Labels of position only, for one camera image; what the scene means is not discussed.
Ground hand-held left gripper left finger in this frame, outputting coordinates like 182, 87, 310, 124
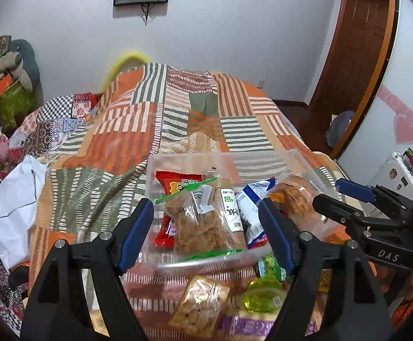
21, 198, 154, 341

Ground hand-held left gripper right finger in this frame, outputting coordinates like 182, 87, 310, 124
258, 198, 394, 341

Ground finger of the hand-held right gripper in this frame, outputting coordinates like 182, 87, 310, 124
312, 194, 365, 233
335, 179, 413, 221

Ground orange cracker packet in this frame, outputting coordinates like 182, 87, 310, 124
267, 176, 323, 228

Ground blue and white snack packet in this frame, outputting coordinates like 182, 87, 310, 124
235, 178, 277, 249

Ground biscuit roll with white label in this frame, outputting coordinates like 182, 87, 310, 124
221, 186, 245, 232

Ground green-sealed clear pastry bag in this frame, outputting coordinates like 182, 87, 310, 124
156, 178, 248, 261

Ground red snack packet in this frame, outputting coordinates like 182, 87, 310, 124
156, 170, 212, 247

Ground clear plastic container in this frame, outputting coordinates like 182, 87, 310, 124
141, 149, 339, 269

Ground green pea packet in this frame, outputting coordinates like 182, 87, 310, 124
258, 256, 290, 282

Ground white suitcase with stickers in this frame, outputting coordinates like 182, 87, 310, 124
366, 151, 413, 203

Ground green jelly cup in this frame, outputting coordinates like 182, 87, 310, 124
242, 277, 287, 313

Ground grey purple bag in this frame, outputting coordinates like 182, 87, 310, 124
325, 111, 356, 150

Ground small yellow red packet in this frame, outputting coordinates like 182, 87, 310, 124
319, 270, 332, 292

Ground clear bag of golden puffs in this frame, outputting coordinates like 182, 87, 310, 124
169, 275, 230, 335

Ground striped orange patchwork blanket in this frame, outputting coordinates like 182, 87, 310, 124
29, 62, 413, 341

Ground white heart-print wardrobe door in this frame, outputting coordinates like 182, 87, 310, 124
338, 0, 413, 185

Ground white cloth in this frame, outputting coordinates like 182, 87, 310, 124
0, 154, 48, 271

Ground checkered patchwork quilt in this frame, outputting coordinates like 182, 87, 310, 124
0, 92, 102, 334

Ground brown wooden door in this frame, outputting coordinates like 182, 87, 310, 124
308, 0, 394, 114

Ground yellow hoop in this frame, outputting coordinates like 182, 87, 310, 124
100, 50, 150, 91

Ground grey round cushion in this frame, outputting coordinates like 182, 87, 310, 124
11, 39, 41, 89

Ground grey plush toy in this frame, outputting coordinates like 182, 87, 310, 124
0, 53, 33, 91

